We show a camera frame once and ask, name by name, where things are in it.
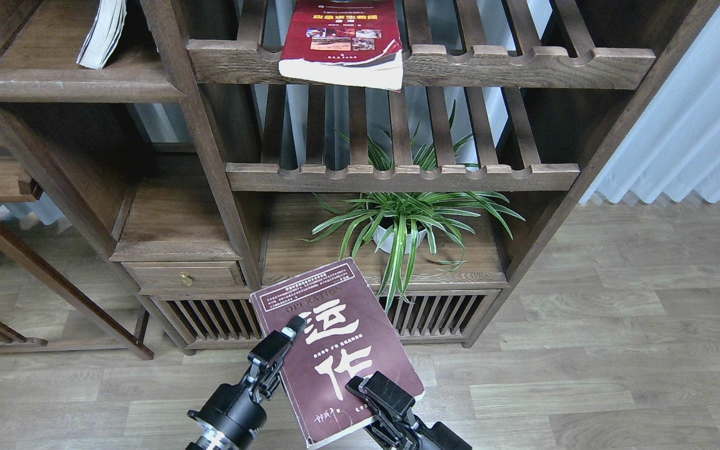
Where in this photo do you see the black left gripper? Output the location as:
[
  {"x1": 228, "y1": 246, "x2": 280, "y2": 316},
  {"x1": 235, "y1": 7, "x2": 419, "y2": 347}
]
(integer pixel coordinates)
[{"x1": 186, "y1": 316, "x2": 306, "y2": 449}]

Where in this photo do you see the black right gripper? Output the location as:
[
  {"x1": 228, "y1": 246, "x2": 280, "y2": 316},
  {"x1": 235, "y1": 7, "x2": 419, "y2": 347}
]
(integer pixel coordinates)
[{"x1": 345, "y1": 371, "x2": 472, "y2": 449}]

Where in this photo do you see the maroon book with white characters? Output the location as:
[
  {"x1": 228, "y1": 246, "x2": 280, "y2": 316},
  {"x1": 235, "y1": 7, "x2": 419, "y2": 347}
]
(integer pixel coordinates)
[{"x1": 249, "y1": 258, "x2": 424, "y2": 449}]

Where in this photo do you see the red cover book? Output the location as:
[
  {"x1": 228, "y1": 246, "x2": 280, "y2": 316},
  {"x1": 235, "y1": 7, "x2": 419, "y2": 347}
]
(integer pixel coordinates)
[{"x1": 278, "y1": 1, "x2": 404, "y2": 92}]

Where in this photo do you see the white lavender book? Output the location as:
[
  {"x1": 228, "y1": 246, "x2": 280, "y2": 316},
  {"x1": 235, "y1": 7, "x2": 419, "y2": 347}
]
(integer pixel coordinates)
[{"x1": 76, "y1": 1, "x2": 128, "y2": 69}]

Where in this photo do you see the left cabinet slatted door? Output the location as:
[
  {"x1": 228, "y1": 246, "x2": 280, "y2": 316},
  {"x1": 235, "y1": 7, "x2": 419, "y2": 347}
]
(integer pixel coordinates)
[{"x1": 151, "y1": 294, "x2": 264, "y2": 351}]

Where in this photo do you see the cabinet slatted door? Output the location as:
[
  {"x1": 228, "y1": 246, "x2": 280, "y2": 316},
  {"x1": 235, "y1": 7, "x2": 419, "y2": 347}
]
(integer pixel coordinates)
[
  {"x1": 151, "y1": 294, "x2": 264, "y2": 351},
  {"x1": 378, "y1": 289, "x2": 500, "y2": 347}
]

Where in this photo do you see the right cabinet slatted door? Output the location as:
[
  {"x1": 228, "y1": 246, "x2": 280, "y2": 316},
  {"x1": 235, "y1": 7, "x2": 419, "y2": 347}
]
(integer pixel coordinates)
[{"x1": 378, "y1": 289, "x2": 500, "y2": 347}]

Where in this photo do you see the white plant pot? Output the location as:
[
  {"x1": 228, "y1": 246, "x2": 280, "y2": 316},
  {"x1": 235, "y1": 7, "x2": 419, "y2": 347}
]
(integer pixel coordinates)
[{"x1": 372, "y1": 217, "x2": 428, "y2": 254}]

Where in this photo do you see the small wooden drawer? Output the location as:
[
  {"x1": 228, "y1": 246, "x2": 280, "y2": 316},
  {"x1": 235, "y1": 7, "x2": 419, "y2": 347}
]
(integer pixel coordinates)
[{"x1": 122, "y1": 261, "x2": 246, "y2": 293}]

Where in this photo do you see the dark wooden bookshelf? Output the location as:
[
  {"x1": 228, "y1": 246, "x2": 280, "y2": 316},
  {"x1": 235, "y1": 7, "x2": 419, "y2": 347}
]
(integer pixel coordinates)
[{"x1": 0, "y1": 1, "x2": 720, "y2": 354}]

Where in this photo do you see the wooden side rack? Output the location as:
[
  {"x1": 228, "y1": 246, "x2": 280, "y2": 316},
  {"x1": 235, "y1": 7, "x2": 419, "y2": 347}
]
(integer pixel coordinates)
[{"x1": 0, "y1": 139, "x2": 154, "y2": 361}]

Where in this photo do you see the white pleated curtain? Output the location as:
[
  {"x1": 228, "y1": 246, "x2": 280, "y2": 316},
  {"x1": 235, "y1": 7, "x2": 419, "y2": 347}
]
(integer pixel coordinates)
[{"x1": 581, "y1": 7, "x2": 720, "y2": 203}]

